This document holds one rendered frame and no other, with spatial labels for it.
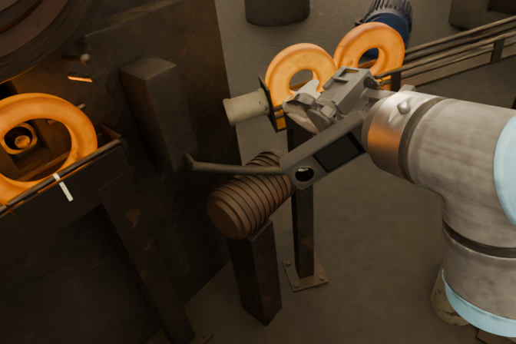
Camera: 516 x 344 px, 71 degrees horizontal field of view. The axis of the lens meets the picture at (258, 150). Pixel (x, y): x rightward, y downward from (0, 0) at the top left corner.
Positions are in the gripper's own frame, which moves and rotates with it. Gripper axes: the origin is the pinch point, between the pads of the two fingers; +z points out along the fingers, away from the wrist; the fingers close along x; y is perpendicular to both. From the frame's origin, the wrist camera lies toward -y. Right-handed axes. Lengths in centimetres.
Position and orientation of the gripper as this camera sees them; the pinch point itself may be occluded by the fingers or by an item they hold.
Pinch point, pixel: (286, 110)
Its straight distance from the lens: 56.9
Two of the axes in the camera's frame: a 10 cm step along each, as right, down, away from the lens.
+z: -4.6, -2.8, 8.4
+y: 6.7, -7.3, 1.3
